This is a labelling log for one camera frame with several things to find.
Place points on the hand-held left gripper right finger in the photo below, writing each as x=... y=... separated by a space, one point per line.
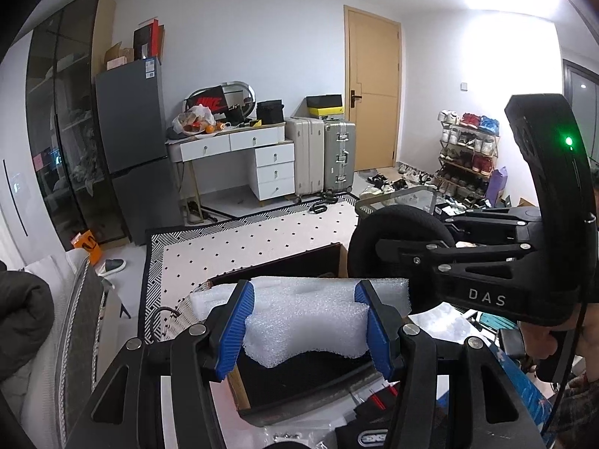
x=376 y=336

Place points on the dark glass cabinet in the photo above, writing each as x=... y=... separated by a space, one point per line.
x=70 y=126

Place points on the grey quilted sofa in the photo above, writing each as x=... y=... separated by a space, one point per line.
x=65 y=336

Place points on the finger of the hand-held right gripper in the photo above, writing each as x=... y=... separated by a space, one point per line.
x=421 y=253
x=491 y=220

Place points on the black and red cardboard box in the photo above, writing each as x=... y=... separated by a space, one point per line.
x=299 y=381

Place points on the shoe rack with shoes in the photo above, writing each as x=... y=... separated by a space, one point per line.
x=470 y=149

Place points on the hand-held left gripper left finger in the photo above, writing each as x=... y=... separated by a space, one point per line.
x=236 y=332

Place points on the black packaged accessory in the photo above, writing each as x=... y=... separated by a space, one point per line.
x=369 y=432

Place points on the white dressing desk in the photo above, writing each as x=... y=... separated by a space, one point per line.
x=252 y=139

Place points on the purple bag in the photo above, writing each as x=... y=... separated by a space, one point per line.
x=497 y=187

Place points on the black bag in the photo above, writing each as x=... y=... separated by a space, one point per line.
x=270 y=112

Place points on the oval mirror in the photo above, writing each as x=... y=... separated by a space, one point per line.
x=241 y=96

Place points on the yellow and black box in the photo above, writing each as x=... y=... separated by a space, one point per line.
x=325 y=107

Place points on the red and black tall box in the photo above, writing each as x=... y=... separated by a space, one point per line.
x=149 y=39

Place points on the blue cloud print desk mat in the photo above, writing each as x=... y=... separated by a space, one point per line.
x=519 y=383

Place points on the dark jacket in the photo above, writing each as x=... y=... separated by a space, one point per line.
x=23 y=313

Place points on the plastic bag of fruit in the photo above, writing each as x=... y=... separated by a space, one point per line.
x=194 y=121

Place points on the grey slipper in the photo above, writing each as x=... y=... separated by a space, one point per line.
x=112 y=266

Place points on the wooden door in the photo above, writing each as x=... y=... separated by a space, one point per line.
x=374 y=79

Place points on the beige suitcase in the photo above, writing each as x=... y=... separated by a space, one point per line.
x=304 y=154

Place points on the pile of shoes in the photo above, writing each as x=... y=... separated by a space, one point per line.
x=397 y=180

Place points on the black and red shoe box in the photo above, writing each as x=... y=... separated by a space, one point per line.
x=206 y=100

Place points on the silver suitcase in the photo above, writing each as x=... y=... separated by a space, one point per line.
x=339 y=154

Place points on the glass coffee table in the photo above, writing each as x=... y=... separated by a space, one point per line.
x=412 y=196

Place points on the beige woven basket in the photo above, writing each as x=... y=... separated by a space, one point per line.
x=182 y=311

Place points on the black and white patterned rug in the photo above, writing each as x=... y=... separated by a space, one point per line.
x=262 y=238

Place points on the black round cushion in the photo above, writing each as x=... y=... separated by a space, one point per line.
x=397 y=224

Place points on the open brown cardboard box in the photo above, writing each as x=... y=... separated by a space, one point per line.
x=119 y=58

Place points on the grey refrigerator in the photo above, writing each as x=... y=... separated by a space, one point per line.
x=135 y=149

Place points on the person's right hand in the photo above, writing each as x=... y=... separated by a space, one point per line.
x=538 y=344

